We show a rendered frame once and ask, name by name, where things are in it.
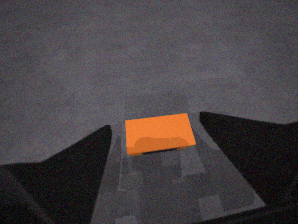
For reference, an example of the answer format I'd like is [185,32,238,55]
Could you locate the orange block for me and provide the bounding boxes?
[125,113,196,156]

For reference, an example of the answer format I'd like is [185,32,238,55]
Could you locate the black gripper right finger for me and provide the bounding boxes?
[200,111,298,205]

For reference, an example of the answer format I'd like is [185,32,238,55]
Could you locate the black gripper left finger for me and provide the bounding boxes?
[0,125,112,224]

